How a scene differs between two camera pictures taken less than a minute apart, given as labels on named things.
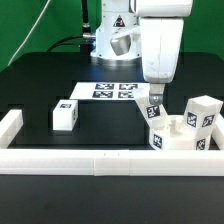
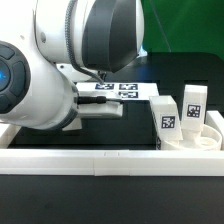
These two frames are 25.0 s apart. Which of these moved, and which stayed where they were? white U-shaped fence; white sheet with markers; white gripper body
Moved: white gripper body
Stayed: white sheet with markers; white U-shaped fence
